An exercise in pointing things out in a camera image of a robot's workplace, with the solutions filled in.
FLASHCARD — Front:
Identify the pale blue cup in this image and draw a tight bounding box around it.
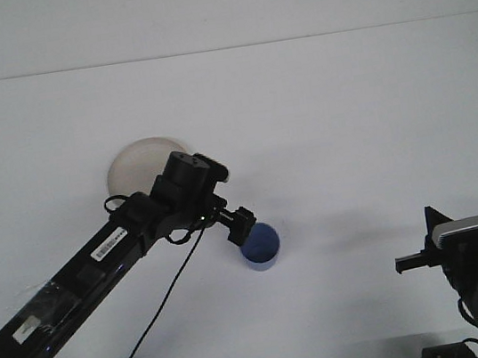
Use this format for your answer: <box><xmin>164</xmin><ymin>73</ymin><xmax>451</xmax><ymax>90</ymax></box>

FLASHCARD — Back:
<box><xmin>235</xmin><ymin>219</ymin><xmax>286</xmax><ymax>275</ymax></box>

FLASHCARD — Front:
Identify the pale round plate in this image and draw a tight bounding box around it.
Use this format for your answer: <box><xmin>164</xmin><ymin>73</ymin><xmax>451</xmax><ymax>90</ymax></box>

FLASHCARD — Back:
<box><xmin>101</xmin><ymin>131</ymin><xmax>194</xmax><ymax>199</ymax></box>

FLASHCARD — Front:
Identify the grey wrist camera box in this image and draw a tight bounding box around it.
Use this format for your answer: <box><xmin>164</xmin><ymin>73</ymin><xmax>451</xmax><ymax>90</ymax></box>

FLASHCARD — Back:
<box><xmin>190</xmin><ymin>147</ymin><xmax>232</xmax><ymax>190</ymax></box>
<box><xmin>429</xmin><ymin>215</ymin><xmax>478</xmax><ymax>251</ymax></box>

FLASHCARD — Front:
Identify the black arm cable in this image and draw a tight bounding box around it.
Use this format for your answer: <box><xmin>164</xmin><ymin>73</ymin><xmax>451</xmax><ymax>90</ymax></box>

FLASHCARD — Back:
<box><xmin>80</xmin><ymin>218</ymin><xmax>231</xmax><ymax>358</ymax></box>
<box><xmin>456</xmin><ymin>294</ymin><xmax>478</xmax><ymax>347</ymax></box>

